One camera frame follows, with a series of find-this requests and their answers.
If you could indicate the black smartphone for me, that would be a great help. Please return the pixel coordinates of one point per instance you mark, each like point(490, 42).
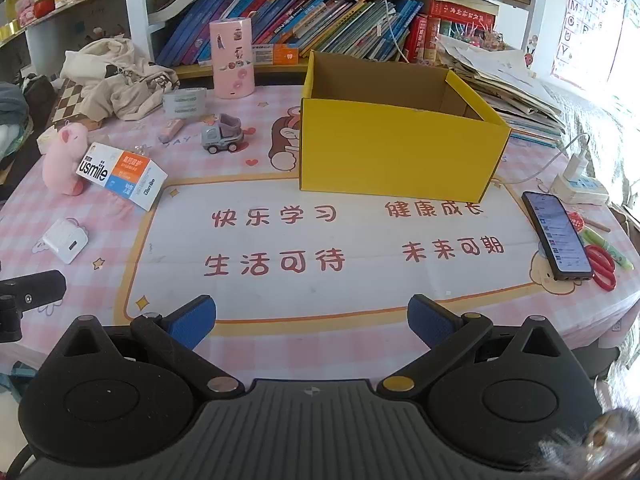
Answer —
point(557, 235)

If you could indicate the row of colourful books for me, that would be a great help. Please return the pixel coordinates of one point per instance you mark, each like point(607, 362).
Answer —
point(300, 15)

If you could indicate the clear tape roll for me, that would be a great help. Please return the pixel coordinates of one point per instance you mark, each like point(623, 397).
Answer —
point(185, 102)

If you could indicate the white charger block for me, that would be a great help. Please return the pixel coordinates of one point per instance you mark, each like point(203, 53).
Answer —
point(62, 242)

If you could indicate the red scissors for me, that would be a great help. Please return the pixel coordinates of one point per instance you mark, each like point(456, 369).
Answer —
point(602, 265)

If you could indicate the orange white carton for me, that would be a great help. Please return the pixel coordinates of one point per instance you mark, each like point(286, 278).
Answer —
point(277, 54)

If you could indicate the stack of papers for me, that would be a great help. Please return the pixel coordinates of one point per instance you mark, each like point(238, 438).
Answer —
point(505, 85)

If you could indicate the dark brown bag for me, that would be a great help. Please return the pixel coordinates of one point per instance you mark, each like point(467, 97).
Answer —
point(40, 97)

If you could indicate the grey toy truck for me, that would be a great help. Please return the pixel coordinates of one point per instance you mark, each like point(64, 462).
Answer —
point(222, 135)

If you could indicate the pink checked desktop mat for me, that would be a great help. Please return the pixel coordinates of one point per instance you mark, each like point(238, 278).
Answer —
point(325, 240)

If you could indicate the pink eraser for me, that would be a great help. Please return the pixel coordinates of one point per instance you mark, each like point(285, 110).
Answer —
point(171, 131)

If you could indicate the pink cylinder container with stickers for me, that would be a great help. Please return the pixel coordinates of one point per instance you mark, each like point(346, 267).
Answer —
point(232, 60)

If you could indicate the white orange toothpaste box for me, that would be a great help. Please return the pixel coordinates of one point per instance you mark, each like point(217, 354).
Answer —
point(125, 175)

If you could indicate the alphabet wall poster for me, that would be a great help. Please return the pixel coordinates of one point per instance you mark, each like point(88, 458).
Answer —
point(585, 20)

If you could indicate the wooden chessboard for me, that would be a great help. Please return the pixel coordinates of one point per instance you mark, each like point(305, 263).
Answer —
point(70, 100)

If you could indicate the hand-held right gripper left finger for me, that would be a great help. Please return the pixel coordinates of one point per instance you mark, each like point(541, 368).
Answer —
point(192, 322)

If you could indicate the yellow cardboard box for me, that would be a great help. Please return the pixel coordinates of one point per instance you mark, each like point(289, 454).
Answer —
point(390, 150)

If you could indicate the white wooden bookshelf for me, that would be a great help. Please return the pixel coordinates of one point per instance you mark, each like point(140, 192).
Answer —
point(137, 10)

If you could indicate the white power strip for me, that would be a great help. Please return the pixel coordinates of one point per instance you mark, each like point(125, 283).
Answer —
point(580, 190)

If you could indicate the grey folded clothes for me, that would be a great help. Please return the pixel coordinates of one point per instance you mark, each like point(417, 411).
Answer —
point(11, 105)

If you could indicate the grey fur pompom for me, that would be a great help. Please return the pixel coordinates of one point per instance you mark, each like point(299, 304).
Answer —
point(565, 452)

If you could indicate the white foam cube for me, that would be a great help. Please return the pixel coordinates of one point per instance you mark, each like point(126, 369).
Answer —
point(47, 138)

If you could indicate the beige crumpled cloth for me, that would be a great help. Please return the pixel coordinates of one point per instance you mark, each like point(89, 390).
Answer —
point(120, 80)

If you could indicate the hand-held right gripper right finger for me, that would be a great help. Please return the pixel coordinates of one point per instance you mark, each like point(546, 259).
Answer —
point(430, 322)

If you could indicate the green pen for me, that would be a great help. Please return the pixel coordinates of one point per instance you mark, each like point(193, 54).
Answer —
point(607, 249)

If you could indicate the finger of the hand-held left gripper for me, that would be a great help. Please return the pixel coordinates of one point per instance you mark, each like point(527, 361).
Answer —
point(30, 287)

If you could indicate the white side shelf with trinkets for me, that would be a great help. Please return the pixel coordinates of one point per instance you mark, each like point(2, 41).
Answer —
point(40, 30)

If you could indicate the pink plush pig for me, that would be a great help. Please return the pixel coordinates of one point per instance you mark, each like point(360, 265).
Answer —
point(60, 160)

